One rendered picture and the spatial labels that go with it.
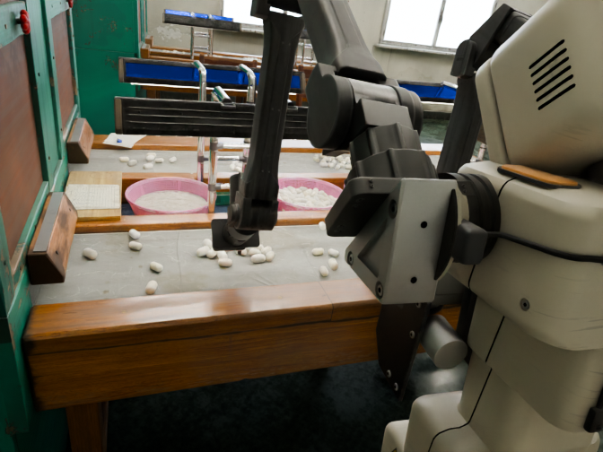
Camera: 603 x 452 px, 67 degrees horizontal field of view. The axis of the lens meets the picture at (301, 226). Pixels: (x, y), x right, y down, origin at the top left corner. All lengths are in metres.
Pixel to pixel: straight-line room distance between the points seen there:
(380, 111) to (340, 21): 0.18
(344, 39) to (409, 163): 0.21
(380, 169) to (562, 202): 0.14
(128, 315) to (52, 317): 0.13
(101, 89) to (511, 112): 3.52
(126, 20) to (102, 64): 0.36
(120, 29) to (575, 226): 3.55
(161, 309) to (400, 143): 0.65
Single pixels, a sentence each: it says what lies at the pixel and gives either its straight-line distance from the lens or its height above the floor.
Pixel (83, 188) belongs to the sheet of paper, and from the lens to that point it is 1.47.
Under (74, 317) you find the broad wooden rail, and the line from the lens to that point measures 0.96.
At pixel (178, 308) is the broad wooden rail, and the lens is 0.96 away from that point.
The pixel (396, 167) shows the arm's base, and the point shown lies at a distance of 0.41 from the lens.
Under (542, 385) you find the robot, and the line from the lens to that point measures 0.51.
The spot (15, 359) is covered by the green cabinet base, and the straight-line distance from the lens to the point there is 0.92.
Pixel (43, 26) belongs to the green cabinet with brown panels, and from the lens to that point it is 1.44.
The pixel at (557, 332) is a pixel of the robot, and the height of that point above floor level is 1.13.
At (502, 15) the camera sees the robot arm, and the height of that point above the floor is 1.36.
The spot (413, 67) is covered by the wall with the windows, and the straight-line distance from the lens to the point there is 6.91.
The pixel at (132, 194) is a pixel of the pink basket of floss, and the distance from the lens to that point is 1.50.
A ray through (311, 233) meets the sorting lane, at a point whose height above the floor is 0.74.
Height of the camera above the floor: 1.34
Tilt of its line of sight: 26 degrees down
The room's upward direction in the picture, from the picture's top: 8 degrees clockwise
